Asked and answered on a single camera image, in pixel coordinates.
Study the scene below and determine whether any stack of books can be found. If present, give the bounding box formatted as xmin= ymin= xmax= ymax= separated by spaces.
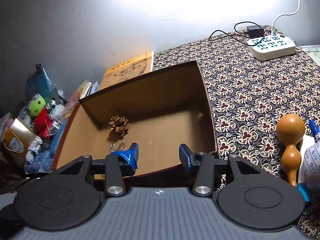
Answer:
xmin=63 ymin=80 xmax=100 ymax=118

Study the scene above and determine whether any green frog plush toy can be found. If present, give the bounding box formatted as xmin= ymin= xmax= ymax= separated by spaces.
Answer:
xmin=29 ymin=94 xmax=53 ymax=139

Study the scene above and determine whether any white power cable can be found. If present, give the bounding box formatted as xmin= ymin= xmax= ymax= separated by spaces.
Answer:
xmin=271 ymin=0 xmax=302 ymax=34

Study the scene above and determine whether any white power strip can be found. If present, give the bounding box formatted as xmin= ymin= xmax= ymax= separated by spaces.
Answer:
xmin=248 ymin=34 xmax=296 ymax=61

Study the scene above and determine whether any brown cardboard box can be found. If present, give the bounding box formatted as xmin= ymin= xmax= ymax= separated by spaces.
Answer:
xmin=53 ymin=61 xmax=218 ymax=176

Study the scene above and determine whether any blue pen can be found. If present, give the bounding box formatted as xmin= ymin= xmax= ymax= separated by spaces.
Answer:
xmin=309 ymin=119 xmax=320 ymax=142

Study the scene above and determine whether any black power adapter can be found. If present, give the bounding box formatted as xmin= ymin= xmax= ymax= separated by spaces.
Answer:
xmin=247 ymin=25 xmax=264 ymax=39

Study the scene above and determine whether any wooden gourd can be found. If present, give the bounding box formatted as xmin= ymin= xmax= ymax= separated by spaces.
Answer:
xmin=276 ymin=114 xmax=305 ymax=187

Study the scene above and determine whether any brown pine cone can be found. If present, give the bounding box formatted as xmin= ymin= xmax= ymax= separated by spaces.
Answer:
xmin=108 ymin=115 xmax=130 ymax=136

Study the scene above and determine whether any white plastic bag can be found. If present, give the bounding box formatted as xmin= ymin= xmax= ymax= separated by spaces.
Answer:
xmin=297 ymin=135 xmax=319 ymax=193

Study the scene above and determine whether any small white panda plush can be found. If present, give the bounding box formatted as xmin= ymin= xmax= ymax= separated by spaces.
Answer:
xmin=46 ymin=100 xmax=65 ymax=120

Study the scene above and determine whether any gold paper gift bag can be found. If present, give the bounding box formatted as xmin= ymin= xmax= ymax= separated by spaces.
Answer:
xmin=4 ymin=118 xmax=36 ymax=166

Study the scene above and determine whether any crumpled white tissue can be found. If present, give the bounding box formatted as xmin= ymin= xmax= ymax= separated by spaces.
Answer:
xmin=25 ymin=136 xmax=43 ymax=163

